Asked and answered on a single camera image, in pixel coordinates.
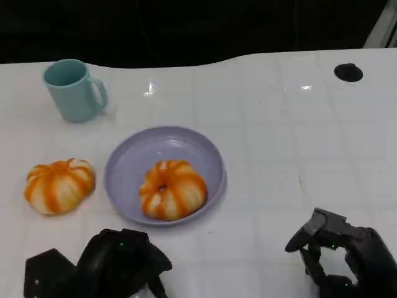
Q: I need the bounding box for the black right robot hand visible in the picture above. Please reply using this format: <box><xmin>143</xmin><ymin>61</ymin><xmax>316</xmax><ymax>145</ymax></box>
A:
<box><xmin>284</xmin><ymin>207</ymin><xmax>397</xmax><ymax>298</ymax></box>

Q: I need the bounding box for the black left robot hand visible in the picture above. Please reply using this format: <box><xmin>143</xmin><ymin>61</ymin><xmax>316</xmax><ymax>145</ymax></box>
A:
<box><xmin>74</xmin><ymin>228</ymin><xmax>173</xmax><ymax>298</ymax></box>

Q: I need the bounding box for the orange and white bread roll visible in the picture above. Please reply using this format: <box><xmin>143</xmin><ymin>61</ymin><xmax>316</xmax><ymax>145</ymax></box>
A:
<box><xmin>24</xmin><ymin>158</ymin><xmax>96</xmax><ymax>217</ymax></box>
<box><xmin>138</xmin><ymin>159</ymin><xmax>208</xmax><ymax>222</ymax></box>

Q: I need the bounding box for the lilac plate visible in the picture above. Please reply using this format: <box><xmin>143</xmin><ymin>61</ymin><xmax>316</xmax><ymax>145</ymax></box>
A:
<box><xmin>104</xmin><ymin>125</ymin><xmax>228</xmax><ymax>227</ymax></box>

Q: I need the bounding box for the pale green mug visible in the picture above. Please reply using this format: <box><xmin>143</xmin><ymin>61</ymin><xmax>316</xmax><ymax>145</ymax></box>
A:
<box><xmin>42</xmin><ymin>58</ymin><xmax>109</xmax><ymax>124</ymax></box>

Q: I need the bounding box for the black table grommet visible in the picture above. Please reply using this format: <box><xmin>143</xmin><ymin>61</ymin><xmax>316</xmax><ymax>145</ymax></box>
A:
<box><xmin>334</xmin><ymin>63</ymin><xmax>364</xmax><ymax>83</ymax></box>

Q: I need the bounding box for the black cloth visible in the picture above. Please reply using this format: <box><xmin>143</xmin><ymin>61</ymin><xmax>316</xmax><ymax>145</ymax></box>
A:
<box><xmin>0</xmin><ymin>0</ymin><xmax>397</xmax><ymax>69</ymax></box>

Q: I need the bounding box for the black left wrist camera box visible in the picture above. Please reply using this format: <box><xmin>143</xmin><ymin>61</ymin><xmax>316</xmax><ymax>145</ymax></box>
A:
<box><xmin>24</xmin><ymin>248</ymin><xmax>78</xmax><ymax>298</ymax></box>

